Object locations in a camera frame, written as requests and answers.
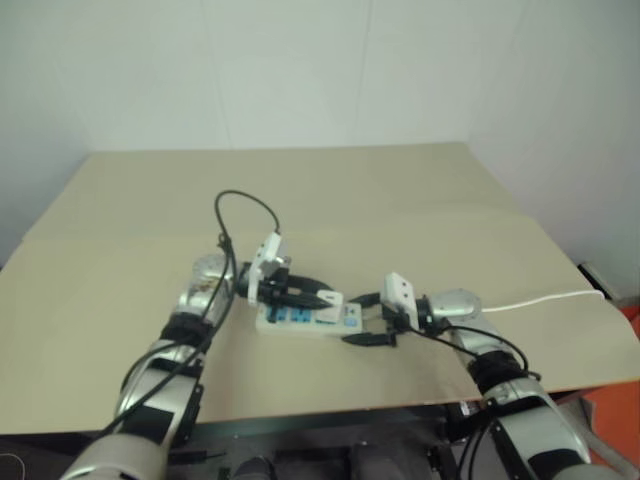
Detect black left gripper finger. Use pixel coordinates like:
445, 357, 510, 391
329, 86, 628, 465
284, 292, 330, 310
288, 273, 335, 294

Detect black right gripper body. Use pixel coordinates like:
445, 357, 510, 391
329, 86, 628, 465
363, 302, 410, 336

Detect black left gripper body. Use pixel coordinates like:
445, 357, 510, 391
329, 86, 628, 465
257, 267, 301, 307

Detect white charger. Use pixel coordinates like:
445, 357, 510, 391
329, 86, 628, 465
313, 290, 346, 326

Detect white power strip blue sockets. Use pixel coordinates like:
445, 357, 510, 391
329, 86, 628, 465
255, 294, 365, 339

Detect dark rounded shape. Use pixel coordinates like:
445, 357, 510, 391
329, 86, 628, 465
233, 455, 277, 480

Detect orange object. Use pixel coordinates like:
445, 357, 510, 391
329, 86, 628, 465
579, 302, 640, 480

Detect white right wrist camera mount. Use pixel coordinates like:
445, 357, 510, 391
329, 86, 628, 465
379, 272, 419, 316

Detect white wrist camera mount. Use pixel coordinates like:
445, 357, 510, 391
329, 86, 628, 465
379, 272, 419, 316
246, 231, 292, 306

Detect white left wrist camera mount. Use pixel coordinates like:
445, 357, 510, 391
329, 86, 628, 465
246, 231, 292, 306

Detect black table frame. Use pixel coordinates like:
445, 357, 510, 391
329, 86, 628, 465
164, 399, 484, 454

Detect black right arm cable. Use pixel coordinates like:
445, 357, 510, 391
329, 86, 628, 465
402, 319, 544, 476

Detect white power strip cable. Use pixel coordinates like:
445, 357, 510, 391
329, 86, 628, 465
482, 291, 606, 314

